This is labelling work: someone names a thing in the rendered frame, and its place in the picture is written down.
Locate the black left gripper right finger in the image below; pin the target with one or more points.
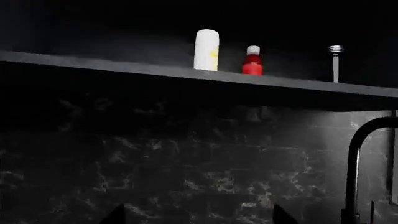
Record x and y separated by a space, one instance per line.
282 217

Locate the dark wall shelf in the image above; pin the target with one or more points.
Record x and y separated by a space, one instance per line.
199 86

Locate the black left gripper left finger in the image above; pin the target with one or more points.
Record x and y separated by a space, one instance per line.
117 217

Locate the white cylindrical container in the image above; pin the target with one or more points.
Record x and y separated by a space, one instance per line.
206 50

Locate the black curved faucet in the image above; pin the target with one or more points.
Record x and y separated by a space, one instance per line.
357 163

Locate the red bottle with white cap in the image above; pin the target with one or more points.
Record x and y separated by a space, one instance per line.
252 63

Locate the silver shaker with slim stem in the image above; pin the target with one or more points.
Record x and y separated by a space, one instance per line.
335 60

